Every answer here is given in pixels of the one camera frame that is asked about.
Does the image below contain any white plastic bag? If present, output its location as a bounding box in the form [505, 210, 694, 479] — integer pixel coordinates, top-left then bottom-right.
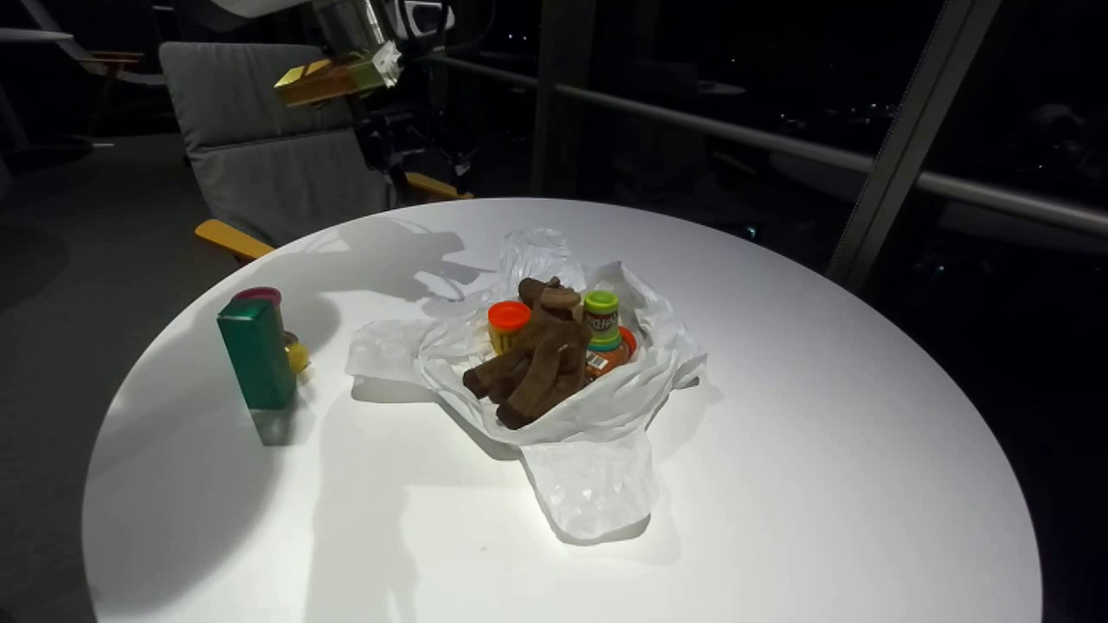
[344, 222, 712, 547]

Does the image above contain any green cardboard box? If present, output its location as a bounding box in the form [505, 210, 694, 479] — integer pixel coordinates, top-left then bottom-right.
[216, 295, 301, 420]

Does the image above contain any play dough tub pink lid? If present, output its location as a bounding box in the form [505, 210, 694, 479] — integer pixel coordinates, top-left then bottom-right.
[237, 283, 287, 311]

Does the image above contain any lime green small bottle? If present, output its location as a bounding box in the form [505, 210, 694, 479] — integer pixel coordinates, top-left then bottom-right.
[580, 288, 627, 358]

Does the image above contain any dark background chair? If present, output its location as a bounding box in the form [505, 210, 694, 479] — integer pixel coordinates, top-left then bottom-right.
[0, 0, 171, 98]

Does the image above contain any metal window railing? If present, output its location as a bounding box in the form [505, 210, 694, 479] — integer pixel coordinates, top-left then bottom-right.
[426, 49, 1108, 239]

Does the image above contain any metal window post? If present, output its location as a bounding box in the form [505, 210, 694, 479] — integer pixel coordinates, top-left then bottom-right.
[823, 0, 1005, 292]

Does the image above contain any brown plush moose toy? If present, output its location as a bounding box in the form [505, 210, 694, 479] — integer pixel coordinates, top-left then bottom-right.
[460, 275, 596, 434]

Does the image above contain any grey chair with wooden armrests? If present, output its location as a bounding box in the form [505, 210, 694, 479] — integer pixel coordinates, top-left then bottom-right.
[155, 38, 478, 268]

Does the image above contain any small red toy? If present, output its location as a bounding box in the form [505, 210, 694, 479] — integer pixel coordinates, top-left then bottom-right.
[484, 298, 538, 358]

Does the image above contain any yellow-green wrist camera box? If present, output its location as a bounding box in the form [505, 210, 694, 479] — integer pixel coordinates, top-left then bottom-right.
[272, 38, 409, 110]

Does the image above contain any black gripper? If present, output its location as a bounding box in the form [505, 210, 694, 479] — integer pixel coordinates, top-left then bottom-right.
[353, 100, 468, 202]

